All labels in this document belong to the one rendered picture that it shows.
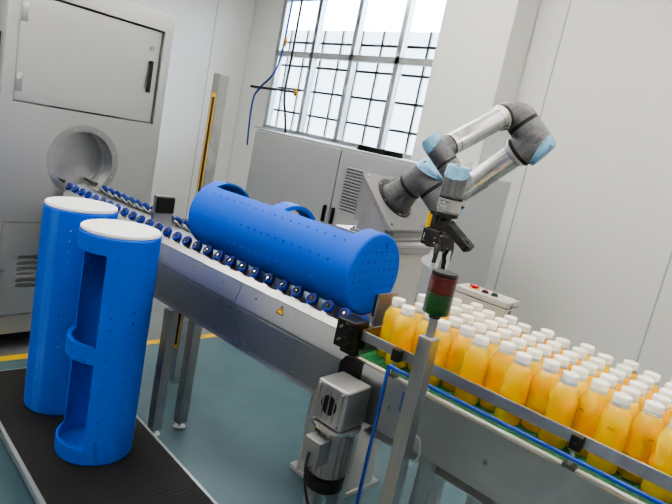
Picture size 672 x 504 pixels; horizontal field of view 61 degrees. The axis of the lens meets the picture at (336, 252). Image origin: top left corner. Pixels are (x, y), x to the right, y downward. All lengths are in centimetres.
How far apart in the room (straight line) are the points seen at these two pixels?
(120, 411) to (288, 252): 89
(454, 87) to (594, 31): 105
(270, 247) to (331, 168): 223
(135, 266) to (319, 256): 66
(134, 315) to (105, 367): 21
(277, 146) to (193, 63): 271
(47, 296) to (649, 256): 358
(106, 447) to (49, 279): 70
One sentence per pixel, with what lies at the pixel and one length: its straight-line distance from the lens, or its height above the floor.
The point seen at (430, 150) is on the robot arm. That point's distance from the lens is 194.
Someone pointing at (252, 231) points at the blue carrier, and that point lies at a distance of 211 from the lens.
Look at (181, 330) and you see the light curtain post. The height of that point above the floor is 31.
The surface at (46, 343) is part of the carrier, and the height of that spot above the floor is 47.
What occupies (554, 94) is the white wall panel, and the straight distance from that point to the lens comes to 473.
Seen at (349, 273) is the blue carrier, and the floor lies 110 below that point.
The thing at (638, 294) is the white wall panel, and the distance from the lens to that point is 437.
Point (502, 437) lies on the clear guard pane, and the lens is 145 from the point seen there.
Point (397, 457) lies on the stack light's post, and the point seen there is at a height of 79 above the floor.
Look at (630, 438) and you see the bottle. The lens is 150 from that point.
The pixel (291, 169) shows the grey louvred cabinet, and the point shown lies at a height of 119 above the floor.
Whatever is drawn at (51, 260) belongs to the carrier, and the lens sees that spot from 254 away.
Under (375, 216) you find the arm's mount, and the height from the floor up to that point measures 123.
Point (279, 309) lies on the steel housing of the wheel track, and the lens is 205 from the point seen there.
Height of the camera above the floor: 151
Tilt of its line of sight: 11 degrees down
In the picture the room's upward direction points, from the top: 12 degrees clockwise
